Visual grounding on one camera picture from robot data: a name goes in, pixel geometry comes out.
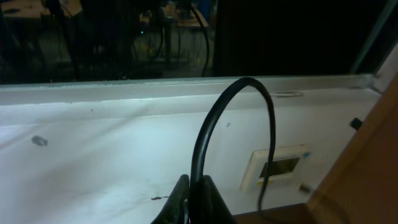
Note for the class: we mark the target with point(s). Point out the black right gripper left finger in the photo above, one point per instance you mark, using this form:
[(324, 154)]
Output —
[(175, 210)]

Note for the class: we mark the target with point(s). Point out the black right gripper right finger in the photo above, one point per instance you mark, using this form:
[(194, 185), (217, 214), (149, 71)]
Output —
[(212, 208)]

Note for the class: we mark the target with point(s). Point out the wooden side panel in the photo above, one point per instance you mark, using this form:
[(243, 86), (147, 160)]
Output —
[(350, 125)]

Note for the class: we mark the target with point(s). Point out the white wall socket plate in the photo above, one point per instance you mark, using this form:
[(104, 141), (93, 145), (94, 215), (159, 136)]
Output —
[(287, 163)]

